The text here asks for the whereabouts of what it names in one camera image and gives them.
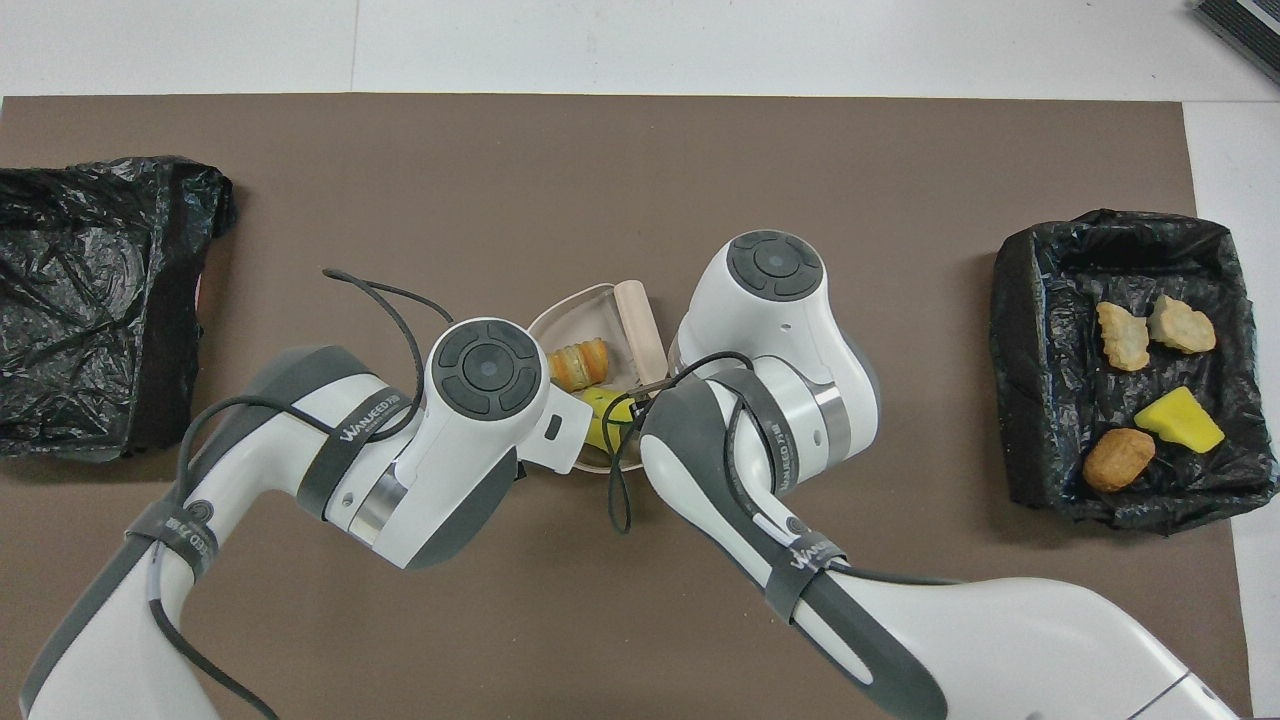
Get black bag-covered bin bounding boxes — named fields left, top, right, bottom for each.
left=0, top=155, right=239, bottom=463

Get brown table mat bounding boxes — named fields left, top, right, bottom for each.
left=0, top=94, right=1254, bottom=720

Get torn orange croissant piece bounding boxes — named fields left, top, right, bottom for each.
left=1148, top=294, right=1218, bottom=355

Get pale bread chunk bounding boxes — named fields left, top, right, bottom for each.
left=1096, top=302, right=1151, bottom=373

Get brown oval bread roll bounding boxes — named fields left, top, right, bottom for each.
left=1083, top=428, right=1157, bottom=493

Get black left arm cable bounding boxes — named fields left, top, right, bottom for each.
left=148, top=268, right=457, bottom=720

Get dark ribbed device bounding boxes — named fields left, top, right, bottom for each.
left=1192, top=0, right=1280, bottom=86

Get striped croissant bread piece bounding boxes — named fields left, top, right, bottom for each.
left=548, top=338, right=611, bottom=393

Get beige plastic dustpan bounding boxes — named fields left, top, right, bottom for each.
left=527, top=283, right=671, bottom=476

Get green and yellow sponge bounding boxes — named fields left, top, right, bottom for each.
left=1135, top=386, right=1226, bottom=455

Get beige hand brush black bristles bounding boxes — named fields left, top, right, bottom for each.
left=613, top=280, right=669, bottom=393

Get open black bag-lined bin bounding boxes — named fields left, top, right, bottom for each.
left=988, top=208, right=1280, bottom=536

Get notched yellow sponge piece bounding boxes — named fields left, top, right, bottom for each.
left=578, top=388, right=639, bottom=427

